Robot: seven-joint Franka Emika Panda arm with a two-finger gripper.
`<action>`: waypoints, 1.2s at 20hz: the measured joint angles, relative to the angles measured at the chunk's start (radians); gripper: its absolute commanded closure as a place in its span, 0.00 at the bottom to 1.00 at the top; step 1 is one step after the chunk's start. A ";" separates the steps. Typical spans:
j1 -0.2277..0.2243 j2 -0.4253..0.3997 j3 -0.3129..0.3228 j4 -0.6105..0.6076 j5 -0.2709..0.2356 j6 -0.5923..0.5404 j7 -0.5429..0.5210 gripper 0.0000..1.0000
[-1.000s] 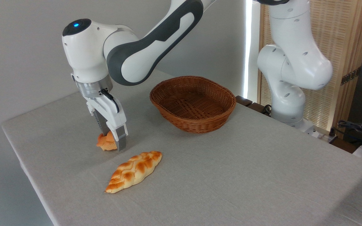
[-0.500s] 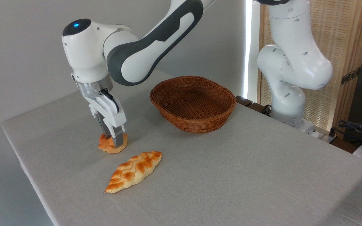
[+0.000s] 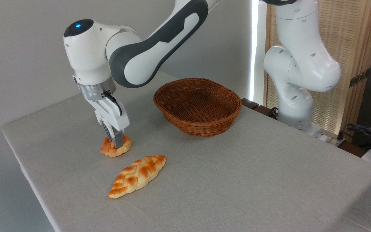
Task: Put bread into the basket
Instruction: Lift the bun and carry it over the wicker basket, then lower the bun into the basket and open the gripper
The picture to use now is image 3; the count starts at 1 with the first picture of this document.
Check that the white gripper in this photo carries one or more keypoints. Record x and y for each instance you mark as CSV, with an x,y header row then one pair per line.
x,y
114,117

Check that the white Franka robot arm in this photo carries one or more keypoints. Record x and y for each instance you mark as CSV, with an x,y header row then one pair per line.
x,y
140,54

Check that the round flower-shaped bread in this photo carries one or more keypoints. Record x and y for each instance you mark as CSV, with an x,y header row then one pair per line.
x,y
121,150

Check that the white power strip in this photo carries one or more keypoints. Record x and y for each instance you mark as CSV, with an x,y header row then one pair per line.
x,y
333,140

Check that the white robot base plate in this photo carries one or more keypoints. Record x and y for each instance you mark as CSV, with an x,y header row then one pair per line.
x,y
314,130

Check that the long braided bread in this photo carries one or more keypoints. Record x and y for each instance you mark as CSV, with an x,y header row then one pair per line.
x,y
137,175

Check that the brown wicker basket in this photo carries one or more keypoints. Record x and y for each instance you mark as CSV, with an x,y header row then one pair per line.
x,y
201,109

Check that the dark wooden furniture edge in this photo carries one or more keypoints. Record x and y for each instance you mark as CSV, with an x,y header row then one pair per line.
x,y
253,104

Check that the black screen hinge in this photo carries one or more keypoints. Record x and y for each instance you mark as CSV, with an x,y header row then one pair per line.
x,y
359,78

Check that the light grey tablecloth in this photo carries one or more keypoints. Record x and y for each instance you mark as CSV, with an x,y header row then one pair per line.
x,y
237,180

